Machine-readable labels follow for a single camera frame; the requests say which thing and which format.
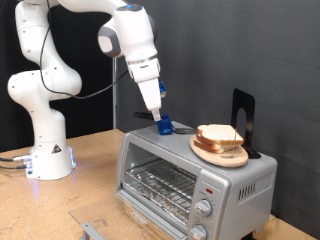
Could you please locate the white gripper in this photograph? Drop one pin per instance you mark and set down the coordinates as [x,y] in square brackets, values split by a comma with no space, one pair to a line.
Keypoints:
[150,95]

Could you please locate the silver toaster oven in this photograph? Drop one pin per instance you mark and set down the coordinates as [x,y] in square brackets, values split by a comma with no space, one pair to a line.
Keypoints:
[233,186]

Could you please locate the glass oven door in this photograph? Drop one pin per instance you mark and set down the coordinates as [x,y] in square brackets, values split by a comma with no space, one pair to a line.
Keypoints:
[110,216]

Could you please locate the black spatula with blue block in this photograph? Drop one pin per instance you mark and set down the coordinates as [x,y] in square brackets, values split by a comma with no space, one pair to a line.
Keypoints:
[165,126]

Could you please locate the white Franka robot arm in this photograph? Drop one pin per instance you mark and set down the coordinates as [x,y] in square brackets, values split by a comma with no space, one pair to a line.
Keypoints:
[43,86]

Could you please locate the black metal bookend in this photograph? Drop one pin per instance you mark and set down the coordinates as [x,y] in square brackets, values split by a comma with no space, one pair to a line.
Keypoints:
[248,103]

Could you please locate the silver oven knob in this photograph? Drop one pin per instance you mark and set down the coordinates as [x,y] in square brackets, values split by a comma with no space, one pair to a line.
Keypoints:
[199,232]
[203,207]

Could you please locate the round wooden plate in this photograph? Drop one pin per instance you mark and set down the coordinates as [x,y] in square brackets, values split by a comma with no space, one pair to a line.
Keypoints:
[220,158]

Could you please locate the vertical metal pole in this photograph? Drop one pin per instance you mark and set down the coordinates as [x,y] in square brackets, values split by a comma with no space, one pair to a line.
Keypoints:
[114,96]

